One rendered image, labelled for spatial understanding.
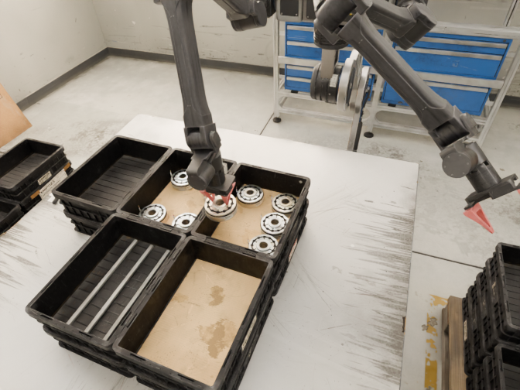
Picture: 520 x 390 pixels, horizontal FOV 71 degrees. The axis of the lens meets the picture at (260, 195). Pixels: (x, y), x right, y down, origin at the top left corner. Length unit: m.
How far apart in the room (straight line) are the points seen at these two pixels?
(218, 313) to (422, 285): 1.44
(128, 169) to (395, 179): 1.21
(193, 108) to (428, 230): 1.95
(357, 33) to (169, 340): 0.92
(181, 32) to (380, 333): 1.04
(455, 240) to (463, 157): 1.76
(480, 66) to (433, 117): 2.12
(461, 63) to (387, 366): 2.26
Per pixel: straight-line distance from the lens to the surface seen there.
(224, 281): 1.20
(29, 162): 2.64
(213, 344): 1.11
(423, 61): 2.99
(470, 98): 3.13
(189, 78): 0.96
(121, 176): 1.67
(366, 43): 0.88
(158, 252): 1.32
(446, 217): 2.72
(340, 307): 1.31
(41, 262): 1.66
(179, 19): 0.97
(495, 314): 1.74
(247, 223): 1.34
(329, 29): 0.89
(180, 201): 1.47
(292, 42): 3.06
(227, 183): 1.07
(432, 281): 2.35
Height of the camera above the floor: 1.83
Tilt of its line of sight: 44 degrees down
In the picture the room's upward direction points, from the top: 3 degrees counter-clockwise
